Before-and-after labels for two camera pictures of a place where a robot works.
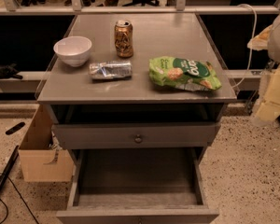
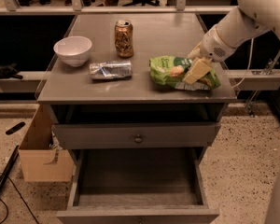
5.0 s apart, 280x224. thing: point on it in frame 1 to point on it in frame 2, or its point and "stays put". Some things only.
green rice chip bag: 185,74 stays put
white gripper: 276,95 to 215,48
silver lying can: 111,70 stays put
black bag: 5,72 stays put
